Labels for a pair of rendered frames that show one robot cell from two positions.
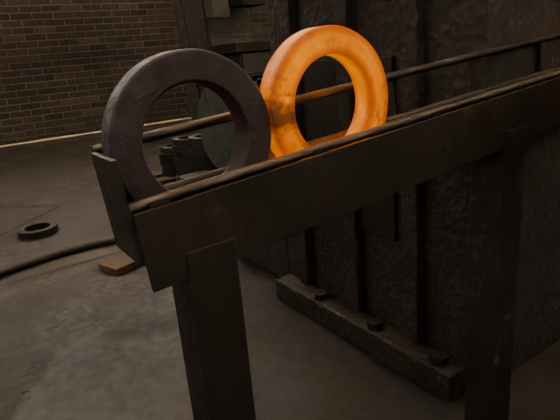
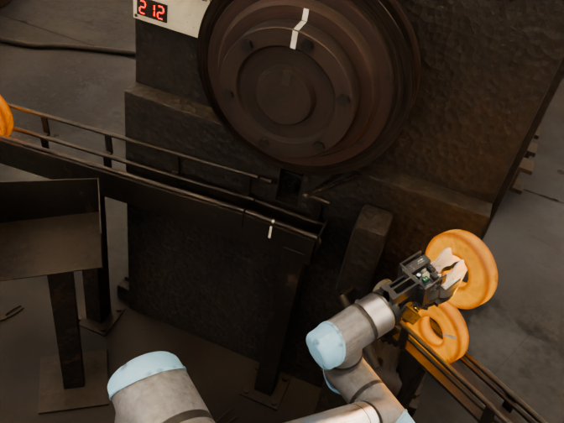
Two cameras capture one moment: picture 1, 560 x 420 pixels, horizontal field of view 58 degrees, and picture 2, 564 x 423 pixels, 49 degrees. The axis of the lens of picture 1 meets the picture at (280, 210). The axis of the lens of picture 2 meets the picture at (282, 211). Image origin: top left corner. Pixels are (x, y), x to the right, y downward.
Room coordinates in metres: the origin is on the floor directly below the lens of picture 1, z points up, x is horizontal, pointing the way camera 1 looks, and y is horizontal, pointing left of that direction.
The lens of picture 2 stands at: (0.32, -1.70, 1.74)
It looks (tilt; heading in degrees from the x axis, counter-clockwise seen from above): 41 degrees down; 47
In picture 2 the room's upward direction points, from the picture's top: 11 degrees clockwise
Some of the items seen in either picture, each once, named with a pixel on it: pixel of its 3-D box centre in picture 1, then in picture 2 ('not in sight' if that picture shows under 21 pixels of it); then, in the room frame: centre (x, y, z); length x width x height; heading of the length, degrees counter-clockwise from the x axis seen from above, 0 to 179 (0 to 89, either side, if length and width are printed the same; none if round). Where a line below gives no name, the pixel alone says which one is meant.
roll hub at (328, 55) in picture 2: not in sight; (287, 92); (1.05, -0.88, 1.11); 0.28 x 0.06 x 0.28; 123
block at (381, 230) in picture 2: not in sight; (363, 253); (1.27, -1.02, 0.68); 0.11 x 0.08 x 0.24; 33
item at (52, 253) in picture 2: not in sight; (55, 306); (0.64, -0.56, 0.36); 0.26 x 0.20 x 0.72; 158
